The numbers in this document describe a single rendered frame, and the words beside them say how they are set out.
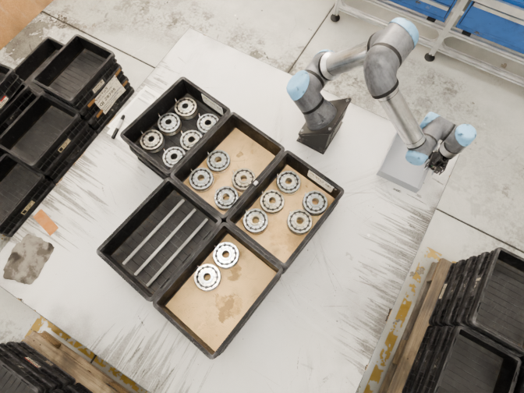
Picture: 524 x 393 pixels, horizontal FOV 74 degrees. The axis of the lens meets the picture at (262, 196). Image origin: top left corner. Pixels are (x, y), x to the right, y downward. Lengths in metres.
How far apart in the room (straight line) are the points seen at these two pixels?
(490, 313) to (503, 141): 1.44
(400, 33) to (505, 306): 1.37
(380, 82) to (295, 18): 2.12
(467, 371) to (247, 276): 1.19
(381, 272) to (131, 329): 1.08
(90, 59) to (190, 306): 1.72
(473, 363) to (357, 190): 1.00
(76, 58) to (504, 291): 2.72
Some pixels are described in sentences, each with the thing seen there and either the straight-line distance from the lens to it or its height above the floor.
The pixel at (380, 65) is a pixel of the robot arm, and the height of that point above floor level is 1.33.
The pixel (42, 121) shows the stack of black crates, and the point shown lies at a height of 0.38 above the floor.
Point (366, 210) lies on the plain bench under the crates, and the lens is 1.67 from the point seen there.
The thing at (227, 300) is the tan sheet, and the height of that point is 0.83.
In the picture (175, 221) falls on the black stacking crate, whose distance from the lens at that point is 1.50.
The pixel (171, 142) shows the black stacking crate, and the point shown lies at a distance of 1.66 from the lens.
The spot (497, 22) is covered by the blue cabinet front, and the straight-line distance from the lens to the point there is 2.99.
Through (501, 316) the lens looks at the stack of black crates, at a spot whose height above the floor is 0.49.
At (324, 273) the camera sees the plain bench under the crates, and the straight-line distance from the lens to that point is 1.56.
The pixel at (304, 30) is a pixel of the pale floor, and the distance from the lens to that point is 3.21.
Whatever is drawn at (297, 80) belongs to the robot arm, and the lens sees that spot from 1.56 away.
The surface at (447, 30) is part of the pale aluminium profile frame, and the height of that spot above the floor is 0.30.
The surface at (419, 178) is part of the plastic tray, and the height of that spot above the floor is 0.70.
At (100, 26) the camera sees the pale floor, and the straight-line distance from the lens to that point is 3.50.
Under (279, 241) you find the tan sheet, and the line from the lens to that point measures 1.44.
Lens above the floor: 2.23
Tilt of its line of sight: 70 degrees down
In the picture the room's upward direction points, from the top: 1 degrees counter-clockwise
